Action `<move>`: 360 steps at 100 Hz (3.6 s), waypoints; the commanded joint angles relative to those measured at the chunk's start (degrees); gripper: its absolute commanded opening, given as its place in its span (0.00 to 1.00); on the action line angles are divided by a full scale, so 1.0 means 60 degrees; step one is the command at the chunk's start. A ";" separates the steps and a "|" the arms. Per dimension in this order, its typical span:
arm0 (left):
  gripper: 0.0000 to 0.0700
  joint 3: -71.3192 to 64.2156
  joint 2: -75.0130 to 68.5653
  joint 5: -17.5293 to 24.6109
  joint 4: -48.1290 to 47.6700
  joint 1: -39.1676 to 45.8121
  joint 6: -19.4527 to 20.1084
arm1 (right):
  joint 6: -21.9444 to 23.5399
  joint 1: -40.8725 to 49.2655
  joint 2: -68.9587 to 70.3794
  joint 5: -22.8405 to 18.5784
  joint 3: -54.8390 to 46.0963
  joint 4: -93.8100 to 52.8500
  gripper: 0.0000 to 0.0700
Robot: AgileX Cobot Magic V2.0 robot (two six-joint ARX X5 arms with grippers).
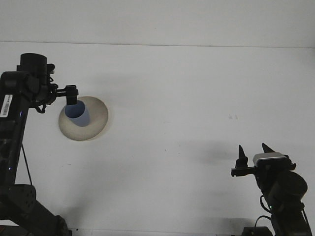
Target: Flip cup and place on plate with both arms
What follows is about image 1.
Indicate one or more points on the pale blue cup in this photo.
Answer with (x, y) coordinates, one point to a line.
(80, 118)

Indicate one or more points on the pale round plate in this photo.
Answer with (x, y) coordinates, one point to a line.
(97, 118)

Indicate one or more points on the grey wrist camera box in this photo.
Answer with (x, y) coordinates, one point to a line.
(51, 69)
(270, 158)

